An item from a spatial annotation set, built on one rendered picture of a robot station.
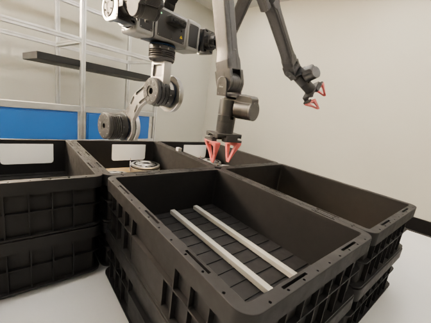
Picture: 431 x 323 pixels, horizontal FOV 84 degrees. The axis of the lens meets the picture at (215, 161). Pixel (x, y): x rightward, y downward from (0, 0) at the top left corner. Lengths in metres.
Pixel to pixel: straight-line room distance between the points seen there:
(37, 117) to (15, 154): 1.69
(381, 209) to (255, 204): 0.34
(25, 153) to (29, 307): 0.45
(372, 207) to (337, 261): 0.43
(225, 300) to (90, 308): 0.37
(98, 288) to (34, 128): 2.10
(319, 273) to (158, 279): 0.20
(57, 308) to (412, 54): 3.72
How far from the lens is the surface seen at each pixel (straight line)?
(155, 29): 1.32
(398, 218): 0.61
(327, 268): 0.33
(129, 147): 0.95
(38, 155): 0.90
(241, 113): 0.72
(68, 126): 2.65
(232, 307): 0.24
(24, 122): 2.56
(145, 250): 0.40
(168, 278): 0.35
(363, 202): 0.78
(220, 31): 0.79
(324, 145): 3.77
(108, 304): 0.58
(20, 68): 3.43
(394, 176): 3.66
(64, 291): 0.62
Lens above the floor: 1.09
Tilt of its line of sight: 13 degrees down
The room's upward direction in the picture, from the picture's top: 8 degrees clockwise
